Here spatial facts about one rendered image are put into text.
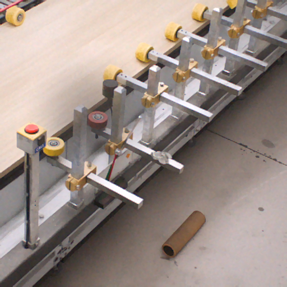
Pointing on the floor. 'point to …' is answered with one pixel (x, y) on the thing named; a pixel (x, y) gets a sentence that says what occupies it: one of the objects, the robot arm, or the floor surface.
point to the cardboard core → (183, 234)
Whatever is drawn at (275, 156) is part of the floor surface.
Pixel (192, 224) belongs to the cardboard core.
